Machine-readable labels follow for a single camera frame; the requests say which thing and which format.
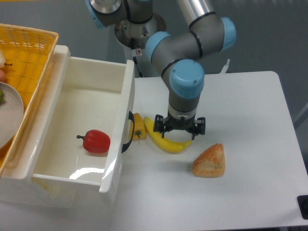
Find black corner device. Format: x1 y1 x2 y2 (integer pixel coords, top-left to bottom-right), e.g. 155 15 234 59
297 195 308 220

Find yellow woven basket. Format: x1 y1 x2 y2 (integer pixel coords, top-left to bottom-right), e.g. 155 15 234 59
0 24 59 172

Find white top drawer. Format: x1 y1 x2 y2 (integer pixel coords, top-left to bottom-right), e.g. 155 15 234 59
32 57 135 207

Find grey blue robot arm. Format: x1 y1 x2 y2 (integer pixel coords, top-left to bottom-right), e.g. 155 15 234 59
86 0 237 136

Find pink fruit in basket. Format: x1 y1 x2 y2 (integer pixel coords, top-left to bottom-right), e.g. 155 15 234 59
0 70 6 82

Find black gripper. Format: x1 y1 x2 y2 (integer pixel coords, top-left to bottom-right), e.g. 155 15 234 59
153 113 206 141

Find yellow bell pepper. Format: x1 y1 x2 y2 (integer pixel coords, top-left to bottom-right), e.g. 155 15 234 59
129 113 147 141

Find red bell pepper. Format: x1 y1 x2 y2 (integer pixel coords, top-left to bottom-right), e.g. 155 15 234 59
76 129 111 154

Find white ribbed plate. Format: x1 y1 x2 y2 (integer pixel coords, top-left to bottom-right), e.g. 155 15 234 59
0 82 24 148

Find green food on plate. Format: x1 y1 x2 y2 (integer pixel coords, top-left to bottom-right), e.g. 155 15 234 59
0 90 6 104

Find golden triangular pastry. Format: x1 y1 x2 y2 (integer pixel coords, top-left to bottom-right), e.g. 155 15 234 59
192 143 225 178

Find yellow banana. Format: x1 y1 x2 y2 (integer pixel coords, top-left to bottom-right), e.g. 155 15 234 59
143 116 192 154

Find white drawer cabinet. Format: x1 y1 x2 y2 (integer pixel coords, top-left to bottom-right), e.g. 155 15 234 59
0 45 76 208

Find white table clamp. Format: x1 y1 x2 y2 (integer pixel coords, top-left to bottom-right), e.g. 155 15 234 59
219 59 230 74

